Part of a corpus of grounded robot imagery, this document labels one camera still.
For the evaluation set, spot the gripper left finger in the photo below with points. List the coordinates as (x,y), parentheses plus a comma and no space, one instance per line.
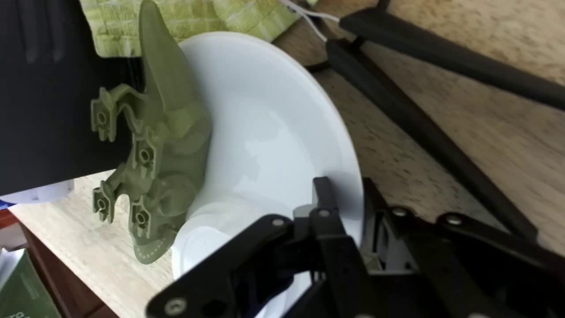
(247,260)

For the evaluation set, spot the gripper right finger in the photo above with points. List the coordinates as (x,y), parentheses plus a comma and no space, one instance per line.
(468,256)

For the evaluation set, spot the white plate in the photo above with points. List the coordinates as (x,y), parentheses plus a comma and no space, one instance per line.
(269,132)

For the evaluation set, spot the black stand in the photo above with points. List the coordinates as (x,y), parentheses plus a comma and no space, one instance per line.
(423,128)

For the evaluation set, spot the green toy dinosaur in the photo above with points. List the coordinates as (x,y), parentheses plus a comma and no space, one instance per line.
(170,132)

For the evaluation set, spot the green book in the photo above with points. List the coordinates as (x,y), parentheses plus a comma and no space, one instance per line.
(24,293)

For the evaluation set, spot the green checked cloth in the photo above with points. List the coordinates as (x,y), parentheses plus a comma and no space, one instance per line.
(194,20)

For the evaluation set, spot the large black box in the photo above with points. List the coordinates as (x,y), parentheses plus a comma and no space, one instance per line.
(48,97)

